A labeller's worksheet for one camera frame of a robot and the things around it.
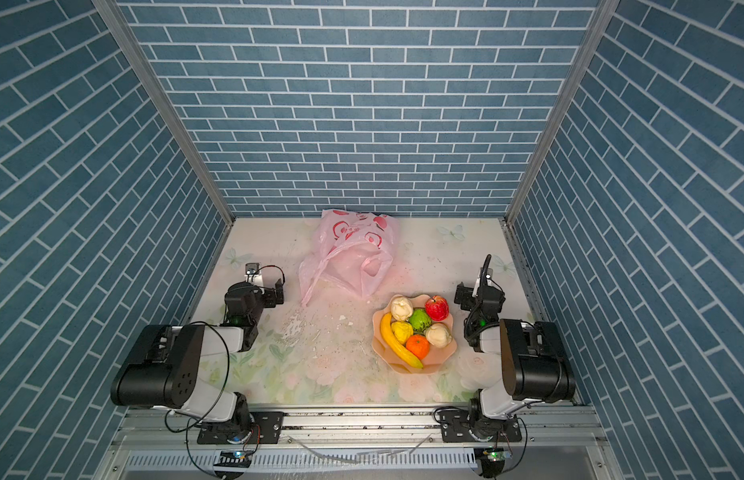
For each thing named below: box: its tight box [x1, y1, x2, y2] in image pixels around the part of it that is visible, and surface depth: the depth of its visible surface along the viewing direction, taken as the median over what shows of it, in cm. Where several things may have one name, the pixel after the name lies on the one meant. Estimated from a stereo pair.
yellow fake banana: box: [380, 312, 424, 369], surface depth 84 cm
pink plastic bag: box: [298, 209, 399, 307], surface depth 100 cm
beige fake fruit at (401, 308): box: [390, 296, 414, 321], surface depth 87 cm
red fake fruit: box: [425, 295, 449, 322], surface depth 86 cm
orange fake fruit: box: [406, 334, 431, 360], surface depth 84 cm
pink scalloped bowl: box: [372, 294, 457, 375], surface depth 84 cm
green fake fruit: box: [409, 308, 432, 334], surface depth 88 cm
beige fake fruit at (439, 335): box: [424, 323, 453, 348], surface depth 84 cm
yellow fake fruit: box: [391, 321, 414, 345], surface depth 86 cm
